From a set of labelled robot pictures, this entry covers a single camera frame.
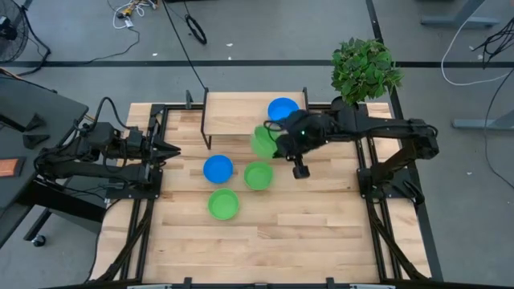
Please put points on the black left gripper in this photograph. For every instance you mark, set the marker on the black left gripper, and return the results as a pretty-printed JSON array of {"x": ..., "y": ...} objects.
[{"x": 138, "y": 146}]

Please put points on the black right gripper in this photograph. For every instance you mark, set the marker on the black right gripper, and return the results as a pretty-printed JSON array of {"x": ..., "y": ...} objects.
[{"x": 307, "y": 132}]

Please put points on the green plastic mini bowl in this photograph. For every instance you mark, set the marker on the green plastic mini bowl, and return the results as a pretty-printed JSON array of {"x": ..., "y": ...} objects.
[
  {"x": 223, "y": 204},
  {"x": 258, "y": 175},
  {"x": 261, "y": 142}
]

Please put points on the blue plastic mini bowl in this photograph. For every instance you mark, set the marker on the blue plastic mini bowl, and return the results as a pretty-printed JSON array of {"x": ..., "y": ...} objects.
[
  {"x": 281, "y": 107},
  {"x": 218, "y": 169}
]

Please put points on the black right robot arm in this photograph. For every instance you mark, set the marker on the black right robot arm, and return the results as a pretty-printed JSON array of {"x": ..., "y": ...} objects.
[{"x": 381, "y": 124}]

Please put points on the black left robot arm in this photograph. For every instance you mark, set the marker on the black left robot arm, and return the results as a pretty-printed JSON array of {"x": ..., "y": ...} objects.
[{"x": 80, "y": 170}]

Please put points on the green potted plant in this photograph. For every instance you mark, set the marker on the green potted plant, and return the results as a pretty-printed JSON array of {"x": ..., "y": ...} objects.
[{"x": 363, "y": 68}]

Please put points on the black spare gripper finger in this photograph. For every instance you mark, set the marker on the black spare gripper finger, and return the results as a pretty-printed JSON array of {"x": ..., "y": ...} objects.
[
  {"x": 34, "y": 120},
  {"x": 34, "y": 140}
]

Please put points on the black standing desk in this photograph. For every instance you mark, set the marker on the black standing desk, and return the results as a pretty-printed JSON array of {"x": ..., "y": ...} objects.
[{"x": 40, "y": 104}]

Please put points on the orange card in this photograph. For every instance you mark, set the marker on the orange card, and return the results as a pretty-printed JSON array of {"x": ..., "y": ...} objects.
[{"x": 9, "y": 167}]

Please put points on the black floor fan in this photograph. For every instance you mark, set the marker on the black floor fan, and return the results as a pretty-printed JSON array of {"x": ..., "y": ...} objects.
[{"x": 12, "y": 32}]

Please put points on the grey table foot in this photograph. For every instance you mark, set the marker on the grey table foot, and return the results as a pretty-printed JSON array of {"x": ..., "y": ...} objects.
[
  {"x": 482, "y": 122},
  {"x": 458, "y": 21}
]

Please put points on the wooden shelf with black frame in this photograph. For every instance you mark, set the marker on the wooden shelf with black frame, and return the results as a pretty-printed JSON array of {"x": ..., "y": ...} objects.
[{"x": 237, "y": 116}]

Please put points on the silver bracket plate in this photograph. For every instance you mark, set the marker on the silver bracket plate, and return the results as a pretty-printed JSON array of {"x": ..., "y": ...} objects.
[
  {"x": 371, "y": 287},
  {"x": 148, "y": 287}
]

